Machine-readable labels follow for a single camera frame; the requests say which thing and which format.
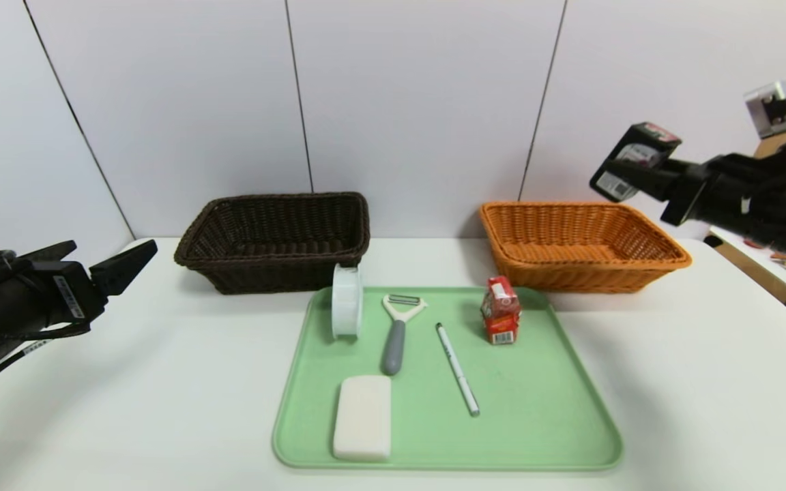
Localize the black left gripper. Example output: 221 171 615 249
0 239 158 356

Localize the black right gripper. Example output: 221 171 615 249
604 154 751 227

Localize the black printed snack box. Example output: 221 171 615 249
589 123 682 203

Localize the red drink carton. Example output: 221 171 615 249
480 276 522 345

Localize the white tape roll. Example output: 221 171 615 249
332 265 364 339

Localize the white pen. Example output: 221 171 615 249
435 323 481 417

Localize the white soap bar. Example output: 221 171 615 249
332 374 392 460

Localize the orange wicker basket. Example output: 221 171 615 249
479 201 693 295

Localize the dark brown wicker basket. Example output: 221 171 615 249
174 192 371 295

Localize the light green plastic tray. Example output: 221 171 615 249
272 286 623 471

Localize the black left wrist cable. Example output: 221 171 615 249
0 324 90 406

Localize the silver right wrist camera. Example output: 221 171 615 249
744 82 786 139

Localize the white peeler grey handle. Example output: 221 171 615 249
381 295 428 376

